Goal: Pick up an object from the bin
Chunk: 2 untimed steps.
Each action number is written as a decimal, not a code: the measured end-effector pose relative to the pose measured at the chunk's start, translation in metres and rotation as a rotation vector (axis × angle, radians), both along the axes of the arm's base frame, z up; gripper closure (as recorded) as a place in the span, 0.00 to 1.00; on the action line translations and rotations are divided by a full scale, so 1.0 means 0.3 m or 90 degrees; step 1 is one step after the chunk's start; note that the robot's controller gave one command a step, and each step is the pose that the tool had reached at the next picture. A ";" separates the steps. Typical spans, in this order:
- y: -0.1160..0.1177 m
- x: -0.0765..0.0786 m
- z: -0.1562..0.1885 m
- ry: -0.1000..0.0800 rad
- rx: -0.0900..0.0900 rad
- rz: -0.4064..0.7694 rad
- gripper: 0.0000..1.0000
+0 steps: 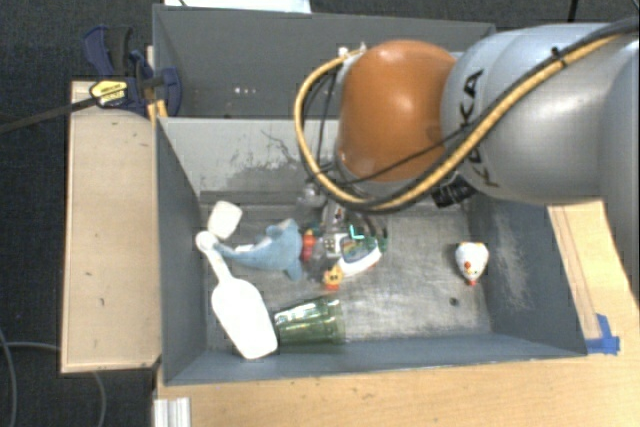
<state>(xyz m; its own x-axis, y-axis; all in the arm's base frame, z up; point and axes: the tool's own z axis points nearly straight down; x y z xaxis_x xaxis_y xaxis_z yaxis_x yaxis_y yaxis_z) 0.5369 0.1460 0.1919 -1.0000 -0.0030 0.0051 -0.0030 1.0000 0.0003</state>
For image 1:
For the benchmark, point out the red small toy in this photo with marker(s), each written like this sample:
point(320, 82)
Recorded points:
point(307, 246)

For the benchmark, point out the black cylinder on white bracket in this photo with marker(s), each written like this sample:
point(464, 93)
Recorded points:
point(451, 195)

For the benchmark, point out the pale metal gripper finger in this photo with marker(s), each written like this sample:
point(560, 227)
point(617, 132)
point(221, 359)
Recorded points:
point(329, 245)

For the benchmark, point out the pale wood board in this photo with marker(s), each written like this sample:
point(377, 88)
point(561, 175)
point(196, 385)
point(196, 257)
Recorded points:
point(112, 225)

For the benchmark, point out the white toy chicken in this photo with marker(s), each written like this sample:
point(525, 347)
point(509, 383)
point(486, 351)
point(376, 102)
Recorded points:
point(471, 261)

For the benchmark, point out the white toy with rainbow print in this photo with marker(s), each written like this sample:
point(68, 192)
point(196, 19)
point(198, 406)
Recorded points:
point(359, 256)

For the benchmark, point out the white plastic scoop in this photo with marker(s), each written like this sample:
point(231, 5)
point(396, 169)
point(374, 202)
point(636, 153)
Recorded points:
point(242, 315)

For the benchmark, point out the blue plush shark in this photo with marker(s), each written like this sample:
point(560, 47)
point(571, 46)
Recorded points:
point(277, 252)

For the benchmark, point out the grey metal bin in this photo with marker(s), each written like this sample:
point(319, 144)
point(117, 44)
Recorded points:
point(415, 310)

